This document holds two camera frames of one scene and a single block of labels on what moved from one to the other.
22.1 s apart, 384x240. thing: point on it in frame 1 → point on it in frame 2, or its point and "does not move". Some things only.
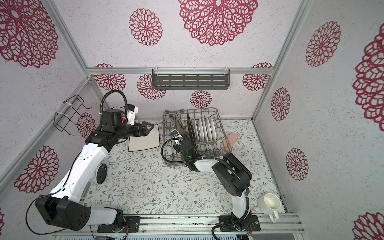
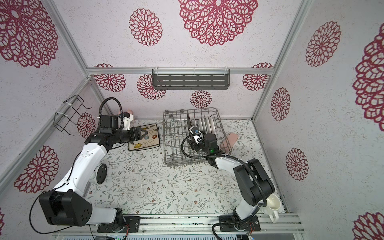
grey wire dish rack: [204, 126] does not move
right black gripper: [178, 148] → [195, 146]
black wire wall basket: [70, 113] does not move
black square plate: [192, 132] does not move
